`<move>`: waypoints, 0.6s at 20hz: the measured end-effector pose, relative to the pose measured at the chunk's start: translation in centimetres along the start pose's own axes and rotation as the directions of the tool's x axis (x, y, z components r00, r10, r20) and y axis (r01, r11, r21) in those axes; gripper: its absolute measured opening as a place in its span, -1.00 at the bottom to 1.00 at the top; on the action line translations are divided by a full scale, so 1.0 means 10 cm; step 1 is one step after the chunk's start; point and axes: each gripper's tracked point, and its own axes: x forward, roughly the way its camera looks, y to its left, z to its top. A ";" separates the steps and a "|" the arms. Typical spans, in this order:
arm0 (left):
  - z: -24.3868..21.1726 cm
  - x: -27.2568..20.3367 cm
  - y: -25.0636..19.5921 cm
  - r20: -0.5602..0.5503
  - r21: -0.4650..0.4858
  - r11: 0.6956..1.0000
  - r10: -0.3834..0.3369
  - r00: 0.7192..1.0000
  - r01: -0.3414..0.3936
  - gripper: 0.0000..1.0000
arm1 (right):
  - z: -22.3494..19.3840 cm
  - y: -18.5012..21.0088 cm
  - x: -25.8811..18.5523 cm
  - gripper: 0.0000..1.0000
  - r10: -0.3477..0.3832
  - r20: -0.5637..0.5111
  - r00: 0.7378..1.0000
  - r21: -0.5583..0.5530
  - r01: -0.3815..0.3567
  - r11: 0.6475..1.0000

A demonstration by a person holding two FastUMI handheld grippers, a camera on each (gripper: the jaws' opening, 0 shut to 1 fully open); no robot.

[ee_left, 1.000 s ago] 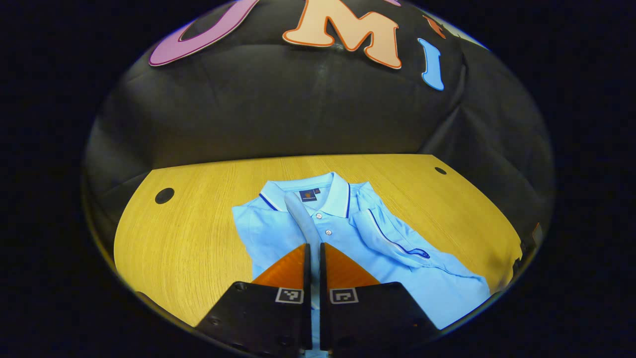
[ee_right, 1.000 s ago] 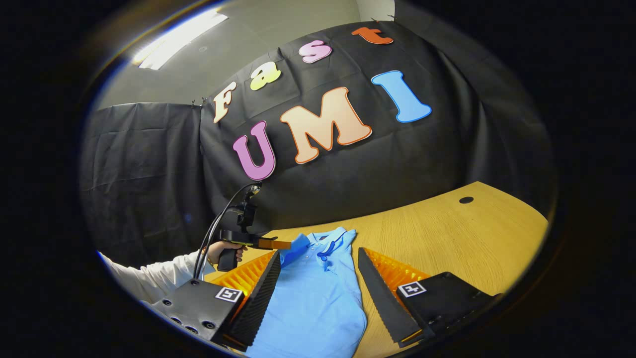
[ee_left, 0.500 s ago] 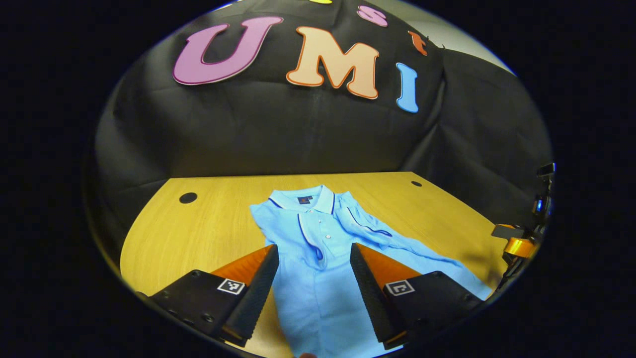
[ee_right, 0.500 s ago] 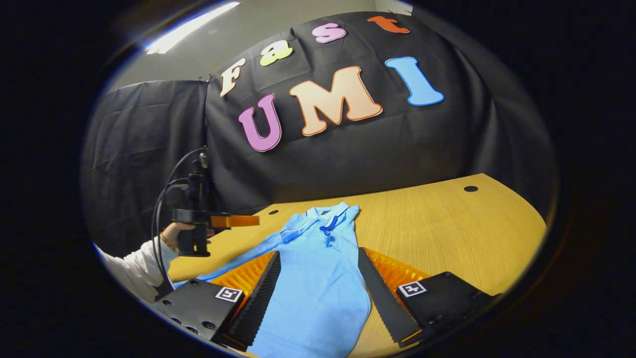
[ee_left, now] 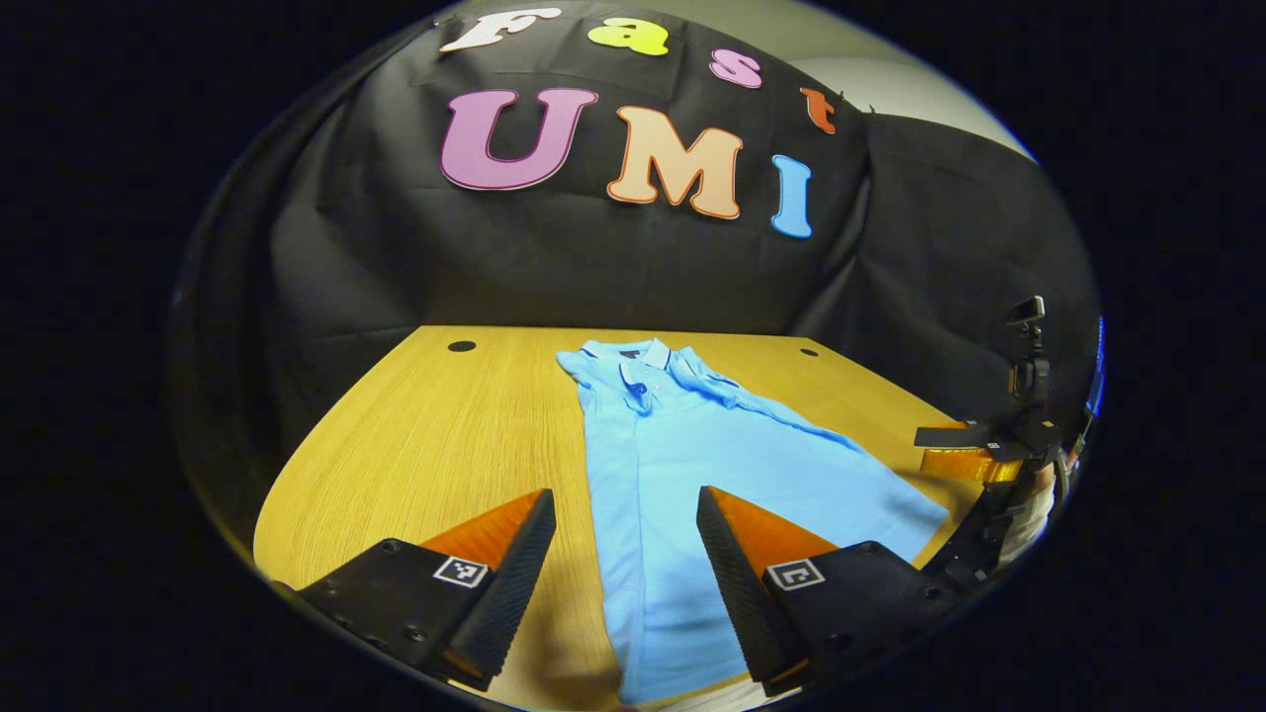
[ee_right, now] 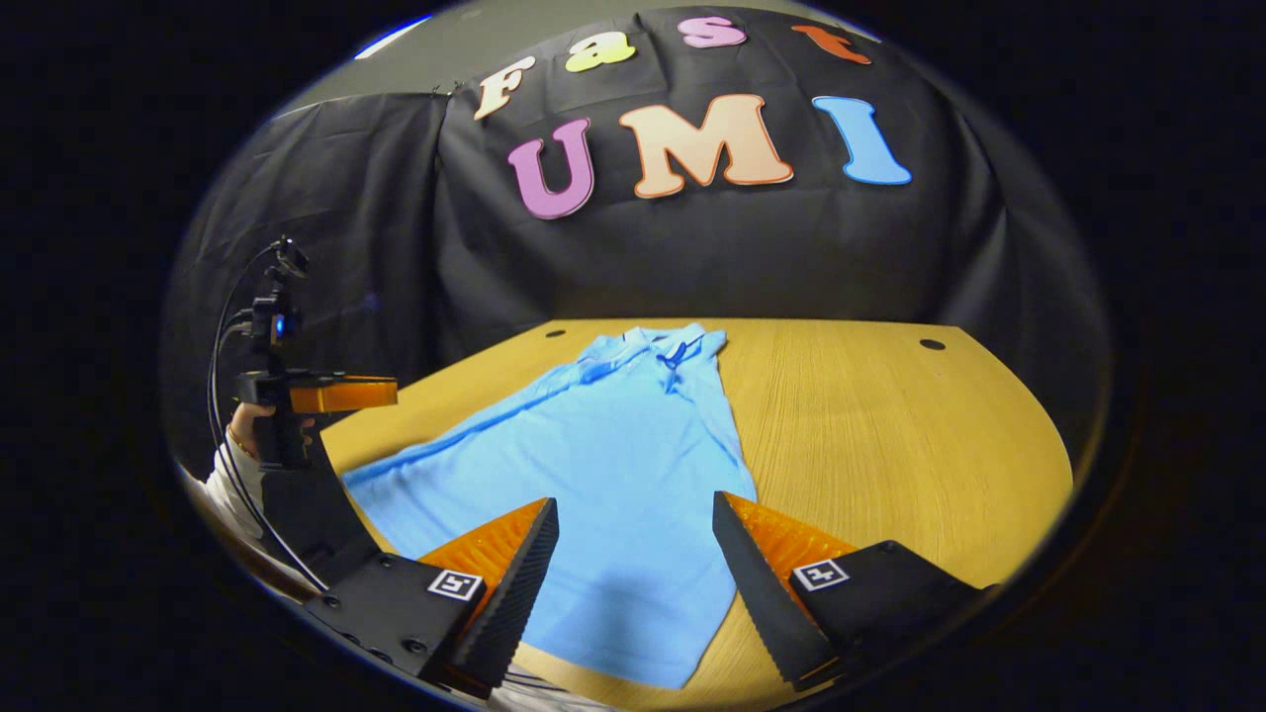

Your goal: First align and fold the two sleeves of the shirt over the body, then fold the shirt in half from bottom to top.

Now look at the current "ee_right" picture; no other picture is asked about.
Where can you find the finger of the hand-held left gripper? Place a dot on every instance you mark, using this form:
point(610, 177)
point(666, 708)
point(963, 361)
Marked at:
point(341, 394)

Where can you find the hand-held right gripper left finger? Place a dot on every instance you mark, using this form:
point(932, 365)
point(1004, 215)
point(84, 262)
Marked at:
point(514, 593)

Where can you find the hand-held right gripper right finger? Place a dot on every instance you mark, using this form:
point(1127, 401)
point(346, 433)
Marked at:
point(762, 593)

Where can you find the light blue T-shirt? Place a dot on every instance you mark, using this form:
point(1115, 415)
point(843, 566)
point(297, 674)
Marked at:
point(593, 445)

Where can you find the black backdrop cloth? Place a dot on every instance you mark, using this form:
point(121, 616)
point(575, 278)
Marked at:
point(742, 257)

